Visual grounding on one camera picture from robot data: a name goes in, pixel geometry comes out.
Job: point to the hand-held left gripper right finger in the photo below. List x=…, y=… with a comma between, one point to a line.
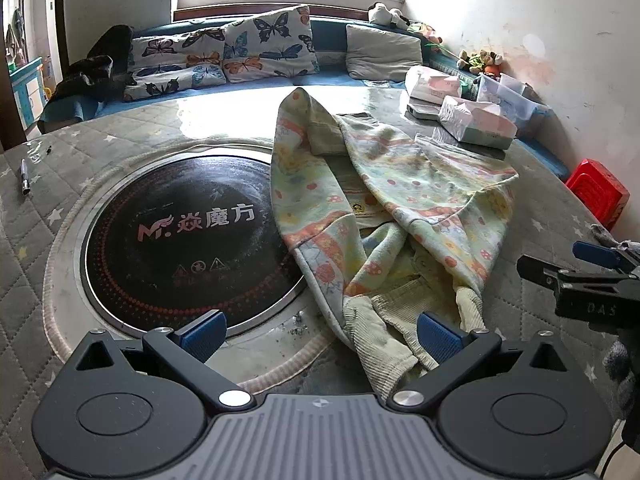
x=440, y=336

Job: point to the blue sofa bench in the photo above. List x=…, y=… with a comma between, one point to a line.
x=327, y=35

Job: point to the patterned fleece jacket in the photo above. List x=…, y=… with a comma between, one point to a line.
x=400, y=185

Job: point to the large tissue pack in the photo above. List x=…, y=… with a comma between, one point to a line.
x=475, y=120

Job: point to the clear plastic storage box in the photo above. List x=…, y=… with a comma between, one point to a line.
x=515, y=100

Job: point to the small tissue pack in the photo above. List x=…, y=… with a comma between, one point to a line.
x=430, y=82

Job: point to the butterfly print pillow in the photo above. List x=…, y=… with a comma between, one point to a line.
x=170, y=84
x=270, y=45
x=175, y=47

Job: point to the silver pen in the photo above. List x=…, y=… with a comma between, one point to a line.
x=25, y=177

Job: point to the hanging clothes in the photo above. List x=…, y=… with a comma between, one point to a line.
x=15, y=35

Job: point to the white plush toy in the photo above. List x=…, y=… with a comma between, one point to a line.
x=382, y=12

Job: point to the brown plush toy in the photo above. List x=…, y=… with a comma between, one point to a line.
x=480, y=60

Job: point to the red plastic stool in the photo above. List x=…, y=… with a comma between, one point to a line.
x=597, y=190

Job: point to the small grey flat box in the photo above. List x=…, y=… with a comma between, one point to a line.
x=422, y=110

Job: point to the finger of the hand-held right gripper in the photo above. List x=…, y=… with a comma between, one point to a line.
x=597, y=255
x=540, y=271

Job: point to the grey pillow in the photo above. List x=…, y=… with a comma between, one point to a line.
x=382, y=52

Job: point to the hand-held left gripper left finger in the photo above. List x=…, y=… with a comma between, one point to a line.
x=202, y=336

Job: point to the dark clothing pile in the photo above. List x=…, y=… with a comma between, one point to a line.
x=95, y=70

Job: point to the blue cabinet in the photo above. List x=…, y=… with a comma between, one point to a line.
x=27, y=85

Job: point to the round black induction cooktop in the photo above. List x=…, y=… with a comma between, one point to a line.
x=175, y=230

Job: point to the grey quilted star tablecloth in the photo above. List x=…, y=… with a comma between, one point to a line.
x=50, y=270

